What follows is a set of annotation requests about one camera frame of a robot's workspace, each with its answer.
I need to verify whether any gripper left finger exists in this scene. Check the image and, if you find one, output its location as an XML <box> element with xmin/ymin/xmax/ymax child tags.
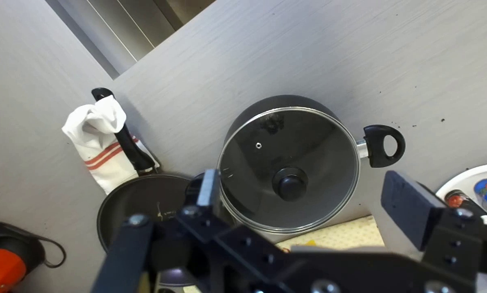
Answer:
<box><xmin>91</xmin><ymin>169</ymin><xmax>297</xmax><ymax>293</ymax></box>

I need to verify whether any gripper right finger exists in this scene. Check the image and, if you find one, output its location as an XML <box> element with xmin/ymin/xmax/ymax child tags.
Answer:
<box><xmin>381</xmin><ymin>171</ymin><xmax>487</xmax><ymax>293</ymax></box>

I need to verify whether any glass pot lid black knob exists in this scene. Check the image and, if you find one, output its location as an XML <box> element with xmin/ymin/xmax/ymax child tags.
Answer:
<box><xmin>217</xmin><ymin>107</ymin><xmax>361</xmax><ymax>234</ymax></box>

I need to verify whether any dark red-labelled bottle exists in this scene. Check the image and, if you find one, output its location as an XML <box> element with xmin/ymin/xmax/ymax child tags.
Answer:
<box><xmin>445</xmin><ymin>190</ymin><xmax>487</xmax><ymax>218</ymax></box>

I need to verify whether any white plate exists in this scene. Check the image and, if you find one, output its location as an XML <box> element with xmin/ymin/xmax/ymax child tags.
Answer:
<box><xmin>436</xmin><ymin>164</ymin><xmax>487</xmax><ymax>226</ymax></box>

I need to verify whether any black frying pan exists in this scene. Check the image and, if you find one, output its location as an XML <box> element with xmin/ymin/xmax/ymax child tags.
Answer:
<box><xmin>91</xmin><ymin>87</ymin><xmax>211</xmax><ymax>287</ymax></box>

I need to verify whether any pale yellow patterned mat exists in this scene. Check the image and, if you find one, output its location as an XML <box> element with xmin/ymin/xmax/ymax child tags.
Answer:
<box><xmin>275</xmin><ymin>215</ymin><xmax>386</xmax><ymax>254</ymax></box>

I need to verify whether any white red-striped cloth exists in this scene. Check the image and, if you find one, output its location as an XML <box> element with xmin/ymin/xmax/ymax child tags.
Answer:
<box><xmin>62</xmin><ymin>95</ymin><xmax>160</xmax><ymax>195</ymax></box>

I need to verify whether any orange and black tool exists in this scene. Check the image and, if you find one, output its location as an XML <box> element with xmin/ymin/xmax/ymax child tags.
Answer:
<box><xmin>0</xmin><ymin>220</ymin><xmax>67</xmax><ymax>293</ymax></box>

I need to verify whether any black pot with loop handles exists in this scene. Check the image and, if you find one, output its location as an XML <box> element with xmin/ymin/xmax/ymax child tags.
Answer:
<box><xmin>185</xmin><ymin>95</ymin><xmax>406</xmax><ymax>243</ymax></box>

